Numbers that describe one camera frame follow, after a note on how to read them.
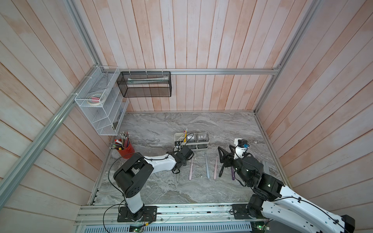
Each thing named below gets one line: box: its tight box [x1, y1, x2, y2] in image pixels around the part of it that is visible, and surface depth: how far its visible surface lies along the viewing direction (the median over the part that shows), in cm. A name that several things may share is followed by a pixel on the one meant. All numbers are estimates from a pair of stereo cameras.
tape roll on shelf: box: [86, 93, 102, 106], surface depth 75 cm
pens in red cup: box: [109, 131, 130, 150], surface depth 88 cm
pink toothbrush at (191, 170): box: [188, 157, 194, 181], surface depth 90 cm
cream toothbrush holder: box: [173, 132, 211, 150], surface depth 95 cm
